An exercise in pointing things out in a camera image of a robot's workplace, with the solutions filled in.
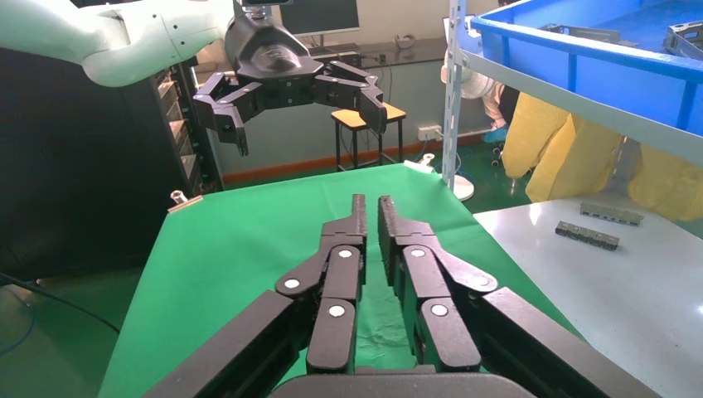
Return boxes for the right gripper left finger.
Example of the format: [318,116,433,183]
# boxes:
[143,193,368,398]

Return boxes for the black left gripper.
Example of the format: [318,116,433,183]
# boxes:
[192,16,388,158]

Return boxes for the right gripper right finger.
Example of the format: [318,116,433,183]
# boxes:
[377,195,663,398]

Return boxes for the yellow stool with black legs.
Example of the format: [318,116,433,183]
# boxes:
[330,102,408,172]

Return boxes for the black computer monitor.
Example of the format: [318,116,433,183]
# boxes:
[279,0,361,48]

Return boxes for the white round stand base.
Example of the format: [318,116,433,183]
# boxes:
[451,174,476,202]

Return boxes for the green table cloth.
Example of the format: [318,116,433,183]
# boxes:
[99,163,584,398]

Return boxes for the black drawer rack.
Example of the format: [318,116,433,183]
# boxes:
[151,63,225,196]

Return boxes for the black office chair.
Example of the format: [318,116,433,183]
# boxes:
[490,85,521,168]

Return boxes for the dark desk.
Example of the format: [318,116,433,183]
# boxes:
[304,36,448,70]

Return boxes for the white metal shelf rack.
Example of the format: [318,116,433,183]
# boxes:
[440,0,703,193]

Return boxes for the grey metal connector strip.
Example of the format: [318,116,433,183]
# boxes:
[555,221,621,251]
[579,201,645,227]

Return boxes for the yellow fabric bag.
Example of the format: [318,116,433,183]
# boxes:
[502,92,703,224]

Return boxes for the person in white coverall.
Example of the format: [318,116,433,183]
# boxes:
[440,63,509,145]

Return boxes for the black partition panel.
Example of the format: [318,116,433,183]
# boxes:
[0,46,191,281]

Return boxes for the blue plastic bin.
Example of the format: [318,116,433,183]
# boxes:
[458,0,703,138]

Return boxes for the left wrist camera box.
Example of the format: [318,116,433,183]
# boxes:
[233,0,295,20]

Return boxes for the black floor cable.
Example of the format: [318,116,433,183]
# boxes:
[0,273,121,334]

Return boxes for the silver sheet metal bracket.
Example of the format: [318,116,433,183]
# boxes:
[663,21,703,61]
[541,22,639,48]

